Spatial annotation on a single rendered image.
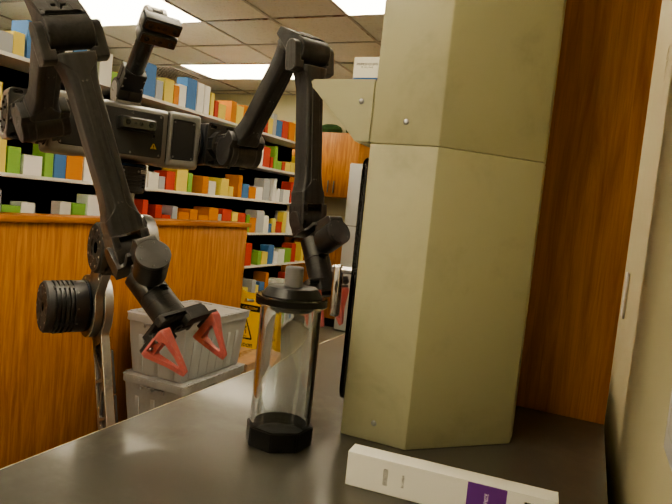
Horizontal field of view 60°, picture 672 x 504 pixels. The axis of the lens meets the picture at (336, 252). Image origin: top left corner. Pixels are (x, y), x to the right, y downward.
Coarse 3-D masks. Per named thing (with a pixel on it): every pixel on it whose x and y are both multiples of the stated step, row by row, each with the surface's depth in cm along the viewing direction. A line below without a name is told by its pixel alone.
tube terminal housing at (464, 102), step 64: (448, 0) 87; (512, 0) 90; (384, 64) 91; (448, 64) 87; (512, 64) 91; (384, 128) 91; (448, 128) 88; (512, 128) 92; (384, 192) 92; (448, 192) 89; (512, 192) 94; (384, 256) 92; (448, 256) 91; (512, 256) 95; (384, 320) 92; (448, 320) 92; (512, 320) 96; (384, 384) 92; (448, 384) 93; (512, 384) 98
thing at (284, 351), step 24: (264, 312) 86; (288, 312) 84; (312, 312) 86; (264, 336) 86; (288, 336) 84; (312, 336) 86; (264, 360) 86; (288, 360) 85; (312, 360) 87; (264, 384) 86; (288, 384) 85; (264, 408) 86; (288, 408) 85; (288, 432) 86
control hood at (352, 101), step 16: (320, 80) 96; (336, 80) 95; (352, 80) 94; (368, 80) 93; (320, 96) 96; (336, 96) 95; (352, 96) 93; (368, 96) 92; (336, 112) 95; (352, 112) 94; (368, 112) 92; (352, 128) 94; (368, 128) 92; (368, 144) 94
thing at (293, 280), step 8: (288, 272) 87; (296, 272) 87; (288, 280) 87; (296, 280) 87; (272, 288) 86; (280, 288) 85; (288, 288) 86; (296, 288) 87; (304, 288) 87; (312, 288) 88; (272, 296) 85; (280, 296) 84; (288, 296) 84; (296, 296) 84; (304, 296) 85; (312, 296) 86; (320, 296) 88
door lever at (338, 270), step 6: (336, 264) 101; (336, 270) 100; (342, 270) 100; (348, 270) 100; (336, 276) 100; (342, 276) 101; (336, 282) 100; (342, 282) 101; (336, 288) 100; (336, 294) 100; (330, 300) 101; (336, 300) 100; (330, 306) 101; (336, 306) 101; (330, 312) 101; (336, 312) 101
